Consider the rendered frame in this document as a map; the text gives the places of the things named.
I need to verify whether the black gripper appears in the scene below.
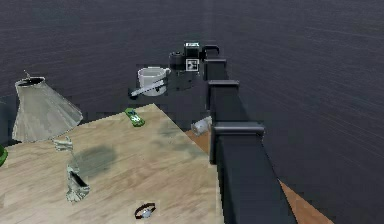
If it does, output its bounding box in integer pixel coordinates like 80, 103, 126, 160
129, 50, 198, 99

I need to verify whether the white cup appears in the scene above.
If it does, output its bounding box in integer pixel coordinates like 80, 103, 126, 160
137, 66, 172, 98

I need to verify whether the grey table lamp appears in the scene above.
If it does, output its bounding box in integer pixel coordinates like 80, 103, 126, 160
11, 69, 92, 204

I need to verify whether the green toy car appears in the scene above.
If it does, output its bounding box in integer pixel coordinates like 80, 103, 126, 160
124, 107, 146, 128

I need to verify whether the light wooden table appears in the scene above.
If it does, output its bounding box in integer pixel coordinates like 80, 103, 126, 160
0, 102, 226, 224

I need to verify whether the dark red wrist watch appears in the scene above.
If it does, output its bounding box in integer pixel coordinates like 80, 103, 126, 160
133, 202, 157, 220

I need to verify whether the green round object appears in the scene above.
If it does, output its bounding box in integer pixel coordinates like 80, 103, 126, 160
0, 144, 9, 168

